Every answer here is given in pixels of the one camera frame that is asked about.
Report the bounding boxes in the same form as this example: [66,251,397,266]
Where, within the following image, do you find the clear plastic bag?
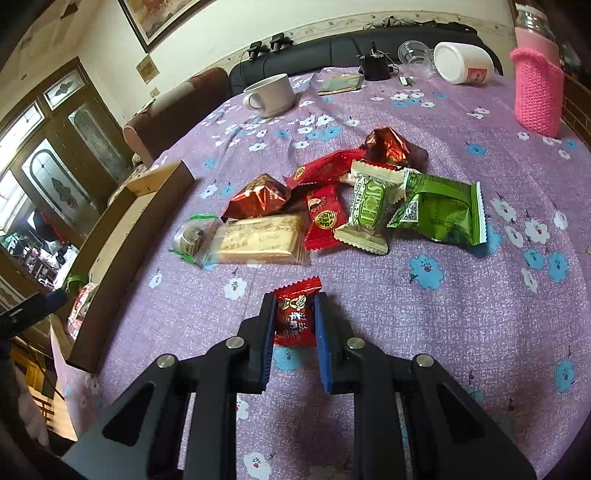
[397,40,437,79]

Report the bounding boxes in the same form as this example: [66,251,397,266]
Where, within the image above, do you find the purple floral tablecloth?
[48,65,591,480]

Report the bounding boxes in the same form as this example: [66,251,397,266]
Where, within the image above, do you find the small framed wall notice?
[136,54,161,85]

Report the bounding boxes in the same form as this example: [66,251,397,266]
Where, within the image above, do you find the white and green snack packet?
[333,160,407,256]

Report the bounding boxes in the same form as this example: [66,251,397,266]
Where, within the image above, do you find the metallic red-brown snack packet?
[360,127,429,168]

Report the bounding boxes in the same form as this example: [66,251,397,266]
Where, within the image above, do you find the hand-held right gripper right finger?
[315,292,539,480]

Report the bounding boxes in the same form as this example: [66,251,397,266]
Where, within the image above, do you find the bottle with pink knitted sleeve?
[509,2,566,139]

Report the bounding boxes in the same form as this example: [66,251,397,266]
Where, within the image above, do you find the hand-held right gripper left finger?
[62,292,278,480]

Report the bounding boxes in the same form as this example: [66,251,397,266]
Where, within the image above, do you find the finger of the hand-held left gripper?
[0,289,70,341]

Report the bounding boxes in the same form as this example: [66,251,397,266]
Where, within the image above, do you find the wooden side cabinet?
[560,71,591,141]

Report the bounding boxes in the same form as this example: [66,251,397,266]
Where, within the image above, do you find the white ceramic cup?
[242,73,298,118]

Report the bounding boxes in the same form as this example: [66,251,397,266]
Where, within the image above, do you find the black sofa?
[228,21,504,99]

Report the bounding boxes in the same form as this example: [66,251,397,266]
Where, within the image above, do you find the white mug with red label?
[433,41,496,86]

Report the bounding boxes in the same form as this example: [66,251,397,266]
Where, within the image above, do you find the long red snack packet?
[283,148,368,189]

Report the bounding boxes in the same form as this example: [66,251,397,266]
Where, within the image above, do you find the wooden cabinet with glass doors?
[0,56,139,296]

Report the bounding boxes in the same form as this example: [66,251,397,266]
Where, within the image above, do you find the cardboard box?
[48,160,195,374]

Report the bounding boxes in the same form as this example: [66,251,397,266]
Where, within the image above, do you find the framed painting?
[117,0,218,54]

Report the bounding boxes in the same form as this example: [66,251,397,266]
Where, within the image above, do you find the red packet with gold emblem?
[302,184,345,251]

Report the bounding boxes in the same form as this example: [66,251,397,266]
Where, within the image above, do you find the brown armchair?
[122,67,232,167]

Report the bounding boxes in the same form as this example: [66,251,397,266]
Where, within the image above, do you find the small red candy packet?
[270,276,322,348]

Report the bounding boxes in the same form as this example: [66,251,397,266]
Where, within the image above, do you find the black chargers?
[247,32,294,61]

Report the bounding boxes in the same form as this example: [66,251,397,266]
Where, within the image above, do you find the beige biscuit packet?
[198,213,311,269]

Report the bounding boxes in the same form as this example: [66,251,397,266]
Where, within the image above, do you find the small black holder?
[356,41,393,82]

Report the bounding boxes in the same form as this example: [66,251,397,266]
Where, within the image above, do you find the clear round cookie packet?
[168,212,221,265]

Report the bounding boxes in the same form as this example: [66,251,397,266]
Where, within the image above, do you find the metallic red snack packet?
[221,173,291,221]

